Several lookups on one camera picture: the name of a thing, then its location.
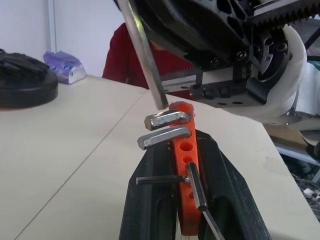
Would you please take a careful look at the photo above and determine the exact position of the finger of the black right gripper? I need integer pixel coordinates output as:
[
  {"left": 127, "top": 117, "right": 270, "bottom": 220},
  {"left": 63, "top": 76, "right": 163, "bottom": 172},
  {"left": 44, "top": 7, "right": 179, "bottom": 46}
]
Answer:
[{"left": 129, "top": 0, "right": 254, "bottom": 70}]

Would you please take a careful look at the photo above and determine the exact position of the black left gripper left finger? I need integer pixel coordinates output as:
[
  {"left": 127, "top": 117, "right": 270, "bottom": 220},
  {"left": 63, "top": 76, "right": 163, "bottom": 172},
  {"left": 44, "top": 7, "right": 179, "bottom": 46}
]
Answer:
[{"left": 118, "top": 142, "right": 181, "bottom": 240}]

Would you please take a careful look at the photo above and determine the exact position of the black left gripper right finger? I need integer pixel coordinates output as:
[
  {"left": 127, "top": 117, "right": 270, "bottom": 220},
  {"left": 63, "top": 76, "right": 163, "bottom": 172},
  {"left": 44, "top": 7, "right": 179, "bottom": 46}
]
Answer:
[{"left": 195, "top": 129, "right": 273, "bottom": 240}]

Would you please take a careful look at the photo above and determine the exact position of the long silver hex key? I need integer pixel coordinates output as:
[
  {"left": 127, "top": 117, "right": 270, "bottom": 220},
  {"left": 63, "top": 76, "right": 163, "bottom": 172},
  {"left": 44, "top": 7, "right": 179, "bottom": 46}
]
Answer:
[{"left": 116, "top": 0, "right": 169, "bottom": 111}]

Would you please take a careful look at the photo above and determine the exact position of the orange hex key holder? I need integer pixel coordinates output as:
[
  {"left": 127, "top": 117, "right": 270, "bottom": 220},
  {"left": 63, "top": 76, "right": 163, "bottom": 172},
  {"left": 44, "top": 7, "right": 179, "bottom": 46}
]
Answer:
[{"left": 168, "top": 100, "right": 204, "bottom": 237}]

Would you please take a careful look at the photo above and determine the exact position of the small dark hex key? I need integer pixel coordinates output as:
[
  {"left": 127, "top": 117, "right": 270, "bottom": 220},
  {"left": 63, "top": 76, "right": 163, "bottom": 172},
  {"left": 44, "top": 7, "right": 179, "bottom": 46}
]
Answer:
[{"left": 135, "top": 175, "right": 191, "bottom": 186}]

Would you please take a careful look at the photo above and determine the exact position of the thin silver hex key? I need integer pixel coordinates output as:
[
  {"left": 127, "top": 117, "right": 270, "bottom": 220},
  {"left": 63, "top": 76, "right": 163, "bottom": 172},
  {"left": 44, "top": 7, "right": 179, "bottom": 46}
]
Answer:
[{"left": 202, "top": 210, "right": 226, "bottom": 240}]

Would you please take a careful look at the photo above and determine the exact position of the medium silver hex key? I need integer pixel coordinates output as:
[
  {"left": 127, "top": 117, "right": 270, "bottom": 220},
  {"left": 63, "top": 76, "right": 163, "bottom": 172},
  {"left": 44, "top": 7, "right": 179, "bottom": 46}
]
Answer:
[{"left": 137, "top": 126, "right": 192, "bottom": 151}]

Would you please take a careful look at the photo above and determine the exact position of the thick silver hex key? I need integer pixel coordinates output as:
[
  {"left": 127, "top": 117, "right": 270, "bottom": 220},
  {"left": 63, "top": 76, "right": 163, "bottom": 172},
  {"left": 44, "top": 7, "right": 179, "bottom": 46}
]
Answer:
[{"left": 144, "top": 110, "right": 192, "bottom": 132}]

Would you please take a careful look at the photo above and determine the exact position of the person in red shirt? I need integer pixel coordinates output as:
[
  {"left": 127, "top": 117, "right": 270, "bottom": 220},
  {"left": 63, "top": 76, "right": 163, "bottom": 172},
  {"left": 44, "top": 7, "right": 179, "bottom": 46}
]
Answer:
[{"left": 101, "top": 21, "right": 198, "bottom": 99}]

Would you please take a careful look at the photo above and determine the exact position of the brown cardboard piece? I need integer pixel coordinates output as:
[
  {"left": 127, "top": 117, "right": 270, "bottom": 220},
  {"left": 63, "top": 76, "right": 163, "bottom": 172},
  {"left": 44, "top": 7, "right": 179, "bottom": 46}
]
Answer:
[{"left": 264, "top": 122, "right": 311, "bottom": 152}]

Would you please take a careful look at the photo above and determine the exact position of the purple tissue pack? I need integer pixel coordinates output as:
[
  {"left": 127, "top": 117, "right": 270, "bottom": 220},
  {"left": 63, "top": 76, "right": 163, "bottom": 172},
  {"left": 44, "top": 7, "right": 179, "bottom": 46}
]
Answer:
[{"left": 42, "top": 50, "right": 87, "bottom": 85}]

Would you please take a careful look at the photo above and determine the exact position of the black round base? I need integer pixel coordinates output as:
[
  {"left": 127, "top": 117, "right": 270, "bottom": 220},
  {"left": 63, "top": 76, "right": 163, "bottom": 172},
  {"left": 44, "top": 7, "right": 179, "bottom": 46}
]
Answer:
[{"left": 0, "top": 71, "right": 59, "bottom": 109}]

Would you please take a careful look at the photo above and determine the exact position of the black glove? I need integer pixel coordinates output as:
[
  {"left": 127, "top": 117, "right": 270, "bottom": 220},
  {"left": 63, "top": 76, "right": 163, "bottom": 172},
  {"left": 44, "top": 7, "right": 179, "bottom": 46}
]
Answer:
[{"left": 0, "top": 48, "right": 50, "bottom": 77}]

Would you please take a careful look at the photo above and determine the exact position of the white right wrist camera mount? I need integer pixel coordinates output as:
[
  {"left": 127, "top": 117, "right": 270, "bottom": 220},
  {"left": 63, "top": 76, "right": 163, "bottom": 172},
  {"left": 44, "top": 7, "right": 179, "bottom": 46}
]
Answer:
[{"left": 224, "top": 24, "right": 309, "bottom": 126}]

